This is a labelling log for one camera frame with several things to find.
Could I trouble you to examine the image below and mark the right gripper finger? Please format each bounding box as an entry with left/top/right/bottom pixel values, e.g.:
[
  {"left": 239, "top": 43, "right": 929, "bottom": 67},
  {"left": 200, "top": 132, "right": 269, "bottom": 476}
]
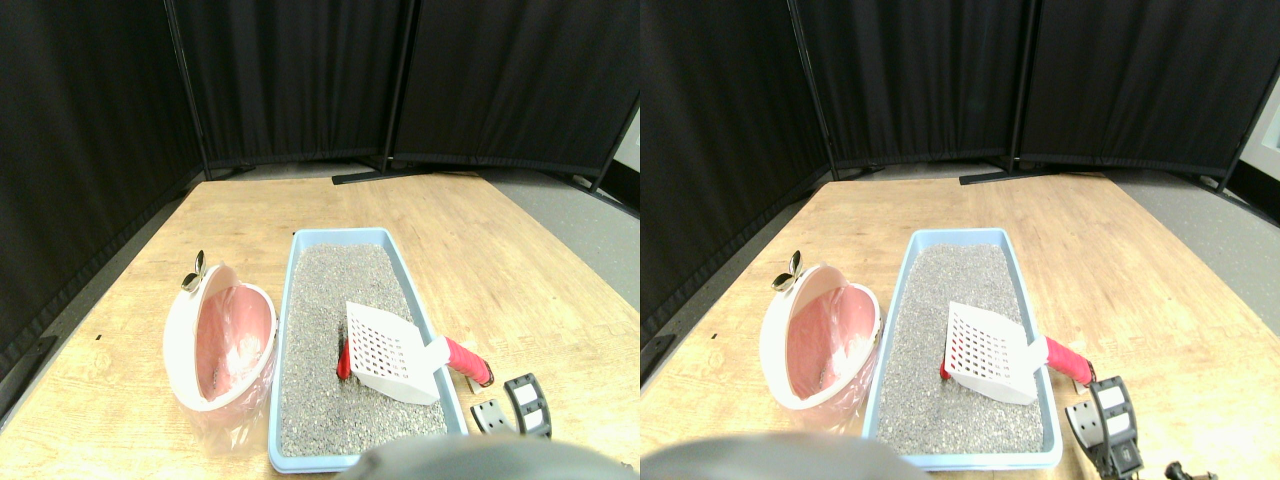
[
  {"left": 1088, "top": 376, "right": 1141, "bottom": 449},
  {"left": 1064, "top": 398, "right": 1109, "bottom": 453},
  {"left": 503, "top": 373, "right": 553, "bottom": 439},
  {"left": 470, "top": 399, "right": 512, "bottom": 437}
]

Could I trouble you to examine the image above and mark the white scoop with red handle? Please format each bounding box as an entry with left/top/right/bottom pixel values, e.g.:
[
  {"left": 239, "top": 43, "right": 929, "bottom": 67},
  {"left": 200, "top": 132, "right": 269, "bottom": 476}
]
[
  {"left": 345, "top": 301, "right": 496, "bottom": 406},
  {"left": 943, "top": 301, "right": 1096, "bottom": 406}
]

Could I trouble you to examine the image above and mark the blue litter tray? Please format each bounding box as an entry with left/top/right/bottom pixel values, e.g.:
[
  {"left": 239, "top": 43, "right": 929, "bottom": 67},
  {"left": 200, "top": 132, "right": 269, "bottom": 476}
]
[
  {"left": 862, "top": 228, "right": 1064, "bottom": 471},
  {"left": 267, "top": 227, "right": 469, "bottom": 474}
]

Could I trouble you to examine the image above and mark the white bin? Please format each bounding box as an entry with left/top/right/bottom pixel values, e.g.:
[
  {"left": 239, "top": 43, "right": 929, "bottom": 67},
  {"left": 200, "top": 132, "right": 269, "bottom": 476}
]
[
  {"left": 759, "top": 252, "right": 883, "bottom": 441},
  {"left": 163, "top": 250, "right": 280, "bottom": 456}
]

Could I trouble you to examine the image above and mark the curtain stand foot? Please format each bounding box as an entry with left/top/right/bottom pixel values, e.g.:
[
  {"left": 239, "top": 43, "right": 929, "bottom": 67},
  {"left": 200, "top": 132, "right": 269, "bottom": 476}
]
[
  {"left": 958, "top": 165, "right": 1031, "bottom": 187},
  {"left": 332, "top": 165, "right": 406, "bottom": 187}
]

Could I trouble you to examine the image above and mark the curtain stand pole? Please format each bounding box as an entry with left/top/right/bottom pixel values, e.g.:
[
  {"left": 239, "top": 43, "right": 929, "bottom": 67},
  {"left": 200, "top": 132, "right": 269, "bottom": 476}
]
[
  {"left": 163, "top": 0, "right": 213, "bottom": 183},
  {"left": 1008, "top": 0, "right": 1043, "bottom": 171},
  {"left": 385, "top": 0, "right": 419, "bottom": 171},
  {"left": 787, "top": 0, "right": 837, "bottom": 183},
  {"left": 1215, "top": 95, "right": 1280, "bottom": 191},
  {"left": 592, "top": 95, "right": 640, "bottom": 191}
]

